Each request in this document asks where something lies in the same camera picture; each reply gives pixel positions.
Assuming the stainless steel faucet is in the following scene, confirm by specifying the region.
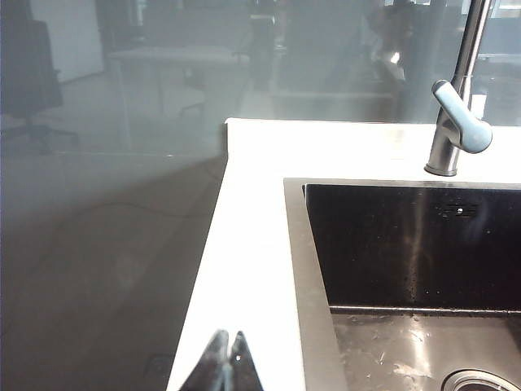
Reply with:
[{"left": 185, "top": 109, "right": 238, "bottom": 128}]
[{"left": 423, "top": 0, "right": 494, "bottom": 178}]

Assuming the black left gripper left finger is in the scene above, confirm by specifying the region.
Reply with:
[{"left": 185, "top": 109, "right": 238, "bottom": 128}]
[{"left": 178, "top": 329, "right": 232, "bottom": 391}]

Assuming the steel sink drain strainer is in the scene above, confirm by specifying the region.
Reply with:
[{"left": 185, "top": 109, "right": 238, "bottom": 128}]
[{"left": 441, "top": 368, "right": 521, "bottom": 391}]

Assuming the black undermount sink basin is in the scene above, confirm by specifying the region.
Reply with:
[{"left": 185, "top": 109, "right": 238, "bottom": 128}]
[{"left": 283, "top": 178, "right": 521, "bottom": 391}]

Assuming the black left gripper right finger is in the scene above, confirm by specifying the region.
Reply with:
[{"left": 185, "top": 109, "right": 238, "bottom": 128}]
[{"left": 230, "top": 330, "right": 265, "bottom": 391}]

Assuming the grey faucet lever handle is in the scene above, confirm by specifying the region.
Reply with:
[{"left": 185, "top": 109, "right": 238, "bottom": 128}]
[{"left": 431, "top": 79, "right": 493, "bottom": 155}]

